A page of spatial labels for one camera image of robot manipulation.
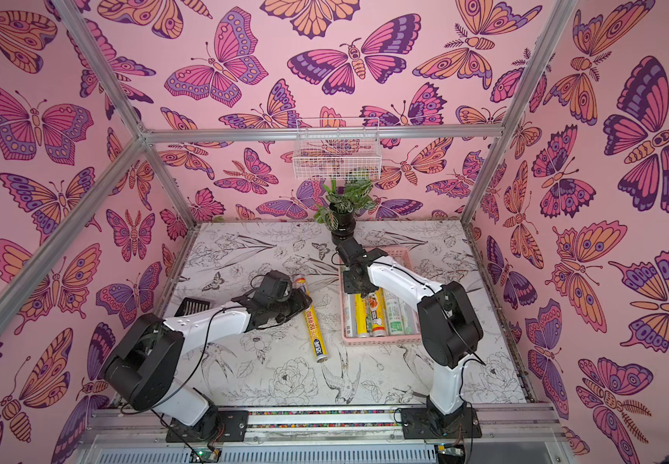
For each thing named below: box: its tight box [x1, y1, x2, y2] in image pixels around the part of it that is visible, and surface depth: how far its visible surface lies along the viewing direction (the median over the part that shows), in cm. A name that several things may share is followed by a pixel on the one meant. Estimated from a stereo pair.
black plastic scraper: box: [174, 296, 211, 318], surface depth 96 cm
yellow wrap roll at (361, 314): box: [354, 293, 368, 335], surface depth 86 cm
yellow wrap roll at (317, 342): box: [294, 276, 328, 363], surface depth 87 cm
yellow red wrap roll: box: [368, 287, 386, 338], surface depth 87 cm
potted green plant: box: [313, 178, 376, 244], surface depth 97 cm
